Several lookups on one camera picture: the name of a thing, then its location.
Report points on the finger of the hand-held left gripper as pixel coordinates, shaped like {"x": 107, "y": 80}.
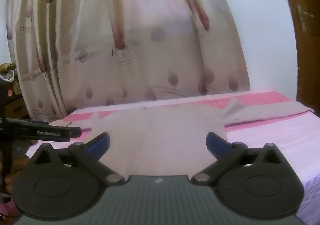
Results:
{"x": 50, "y": 133}

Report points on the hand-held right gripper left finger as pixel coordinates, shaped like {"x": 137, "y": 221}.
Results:
{"x": 98, "y": 143}

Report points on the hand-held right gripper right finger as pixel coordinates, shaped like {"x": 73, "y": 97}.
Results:
{"x": 217, "y": 143}

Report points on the beige shirt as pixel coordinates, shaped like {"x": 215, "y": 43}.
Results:
{"x": 162, "y": 135}

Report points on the person's left hand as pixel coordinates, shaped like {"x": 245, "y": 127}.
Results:
{"x": 18, "y": 165}

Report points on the decorated fabric bag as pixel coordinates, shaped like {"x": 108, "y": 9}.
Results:
{"x": 7, "y": 72}

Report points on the pink checked bed sheet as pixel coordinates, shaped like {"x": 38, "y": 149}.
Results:
{"x": 275, "y": 140}

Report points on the beige leaf print curtain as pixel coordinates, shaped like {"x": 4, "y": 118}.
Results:
{"x": 137, "y": 39}

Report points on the brown wooden door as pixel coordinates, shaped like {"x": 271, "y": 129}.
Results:
{"x": 305, "y": 64}

